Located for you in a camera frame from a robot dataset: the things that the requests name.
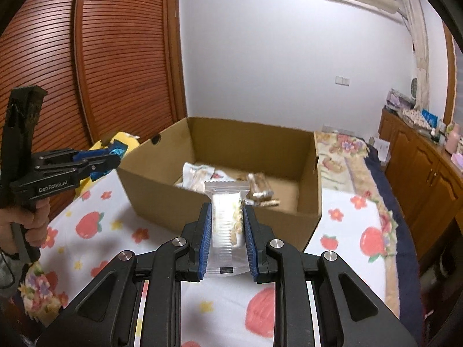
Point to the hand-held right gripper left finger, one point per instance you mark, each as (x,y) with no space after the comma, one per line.
(206,240)

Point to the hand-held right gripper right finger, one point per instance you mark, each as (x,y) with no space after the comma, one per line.
(250,240)

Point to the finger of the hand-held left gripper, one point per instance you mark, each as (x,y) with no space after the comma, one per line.
(90,154)
(105,165)

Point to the blue foil snack packet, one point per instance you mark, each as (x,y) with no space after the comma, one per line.
(119,148)

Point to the clear packet with cream bar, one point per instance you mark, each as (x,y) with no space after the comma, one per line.
(226,224)

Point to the clear packet of brown wafers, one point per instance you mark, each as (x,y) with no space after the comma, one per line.
(258,185)

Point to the white barcode snack packet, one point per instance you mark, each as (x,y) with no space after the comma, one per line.
(195,177)

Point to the long white snack packet red label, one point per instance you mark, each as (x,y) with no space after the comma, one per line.
(220,174)

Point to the brown cardboard box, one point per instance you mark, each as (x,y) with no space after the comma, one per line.
(253,141)

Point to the person's left hand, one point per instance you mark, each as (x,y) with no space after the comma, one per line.
(38,229)

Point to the yellow plush toy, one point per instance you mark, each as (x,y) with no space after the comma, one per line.
(132,141)

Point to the strawberry printed tablecloth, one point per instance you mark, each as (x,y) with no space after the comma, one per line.
(108,231)

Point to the wooden slatted wardrobe door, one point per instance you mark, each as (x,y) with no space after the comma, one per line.
(119,61)

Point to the floral blanket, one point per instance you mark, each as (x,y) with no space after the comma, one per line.
(347,151)

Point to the small white box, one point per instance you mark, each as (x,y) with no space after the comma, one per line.
(381,149)

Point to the wooden cabinet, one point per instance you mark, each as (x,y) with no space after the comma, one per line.
(416,170)

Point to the purple folded cloth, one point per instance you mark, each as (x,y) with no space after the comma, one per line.
(398,99)

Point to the floral folded cloth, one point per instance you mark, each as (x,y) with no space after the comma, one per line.
(416,117)

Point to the pink tissue box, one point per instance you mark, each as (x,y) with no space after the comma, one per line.
(458,161)

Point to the small white fan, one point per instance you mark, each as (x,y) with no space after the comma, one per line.
(415,88)

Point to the pink bottle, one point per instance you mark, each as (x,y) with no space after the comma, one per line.
(452,139)

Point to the cream curtain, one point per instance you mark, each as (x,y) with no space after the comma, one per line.
(419,43)

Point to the white wall switch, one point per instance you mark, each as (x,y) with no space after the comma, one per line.
(342,81)

